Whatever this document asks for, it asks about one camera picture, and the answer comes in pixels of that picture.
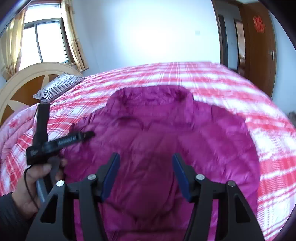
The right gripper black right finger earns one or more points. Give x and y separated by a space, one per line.
235 221

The magenta quilted down jacket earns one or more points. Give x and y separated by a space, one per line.
146 126

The person's left hand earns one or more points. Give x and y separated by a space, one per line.
25 195

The pink floral folded quilt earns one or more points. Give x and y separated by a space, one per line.
15 126

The cream and brown headboard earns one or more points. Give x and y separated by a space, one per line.
19 90

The striped grey pillow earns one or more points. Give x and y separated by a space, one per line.
57 87

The red white plaid bedsheet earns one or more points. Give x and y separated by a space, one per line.
271 131

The left yellow curtain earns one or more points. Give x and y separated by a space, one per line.
11 45

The yellow curtain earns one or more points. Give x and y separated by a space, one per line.
73 39
11 45

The right yellow curtain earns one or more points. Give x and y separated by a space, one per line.
73 39

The brown wooden door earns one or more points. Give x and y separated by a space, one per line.
259 67

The red double happiness decal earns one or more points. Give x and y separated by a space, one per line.
259 25

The window with metal frame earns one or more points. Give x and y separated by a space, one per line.
44 36

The silver door handle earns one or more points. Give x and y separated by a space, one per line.
272 54

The white wall switch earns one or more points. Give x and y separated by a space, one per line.
197 33

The dark brown door frame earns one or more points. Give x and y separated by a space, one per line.
232 42

